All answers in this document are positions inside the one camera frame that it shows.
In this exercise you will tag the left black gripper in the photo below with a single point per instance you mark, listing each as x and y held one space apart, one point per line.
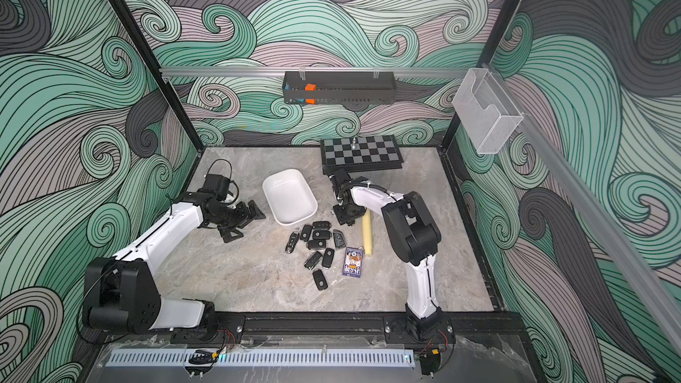
245 219

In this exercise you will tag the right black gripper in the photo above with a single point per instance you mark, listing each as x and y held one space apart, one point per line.
347 210

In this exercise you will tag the grey black car key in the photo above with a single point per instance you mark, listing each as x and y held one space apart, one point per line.
339 239

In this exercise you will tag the white storage box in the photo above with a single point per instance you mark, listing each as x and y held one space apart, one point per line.
289 197

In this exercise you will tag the black chrome slim car key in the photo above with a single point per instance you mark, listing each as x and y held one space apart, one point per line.
292 242

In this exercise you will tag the black flip car key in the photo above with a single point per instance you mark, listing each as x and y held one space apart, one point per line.
313 260

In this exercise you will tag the black car key lowest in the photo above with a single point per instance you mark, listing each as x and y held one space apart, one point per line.
320 280

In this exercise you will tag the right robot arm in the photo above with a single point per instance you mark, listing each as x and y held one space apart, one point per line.
414 237

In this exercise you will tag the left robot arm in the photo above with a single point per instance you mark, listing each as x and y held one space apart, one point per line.
120 293

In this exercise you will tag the black VW car key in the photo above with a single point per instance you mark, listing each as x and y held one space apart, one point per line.
328 257

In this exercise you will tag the black car key lower middle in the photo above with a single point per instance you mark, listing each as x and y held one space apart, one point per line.
316 244

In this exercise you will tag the blue playing cards box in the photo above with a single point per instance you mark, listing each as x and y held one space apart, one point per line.
353 262

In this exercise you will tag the cream foam roller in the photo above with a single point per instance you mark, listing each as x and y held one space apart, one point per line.
367 232

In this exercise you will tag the black grey chessboard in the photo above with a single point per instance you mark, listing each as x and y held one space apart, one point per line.
374 153

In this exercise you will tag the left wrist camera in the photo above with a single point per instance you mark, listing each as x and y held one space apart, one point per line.
217 185

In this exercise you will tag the black wall tray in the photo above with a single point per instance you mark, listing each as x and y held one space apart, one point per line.
346 89

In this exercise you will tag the aluminium wall rail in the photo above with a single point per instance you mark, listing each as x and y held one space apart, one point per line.
243 71

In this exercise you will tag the clear acrylic wall holder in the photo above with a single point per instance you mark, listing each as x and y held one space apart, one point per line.
486 109

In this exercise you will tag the white perforated cable duct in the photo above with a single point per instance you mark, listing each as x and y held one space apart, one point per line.
391 358

